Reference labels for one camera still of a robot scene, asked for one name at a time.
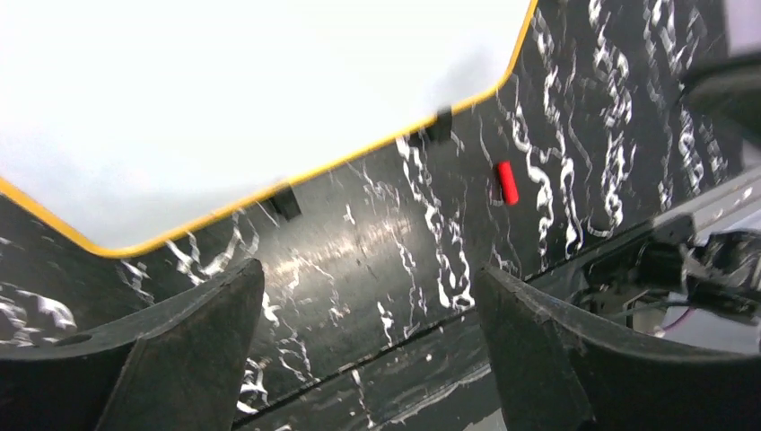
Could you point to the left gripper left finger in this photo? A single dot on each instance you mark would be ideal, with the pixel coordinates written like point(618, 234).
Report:
point(177, 365)

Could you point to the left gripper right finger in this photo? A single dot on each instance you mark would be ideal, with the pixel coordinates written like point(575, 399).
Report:
point(558, 367)

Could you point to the red marker cap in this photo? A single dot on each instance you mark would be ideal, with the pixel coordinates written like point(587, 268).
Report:
point(507, 183)

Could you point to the yellow framed whiteboard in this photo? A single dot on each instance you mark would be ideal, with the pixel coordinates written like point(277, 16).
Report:
point(125, 124)

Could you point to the aluminium table frame rail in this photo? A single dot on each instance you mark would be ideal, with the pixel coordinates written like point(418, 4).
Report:
point(702, 256)

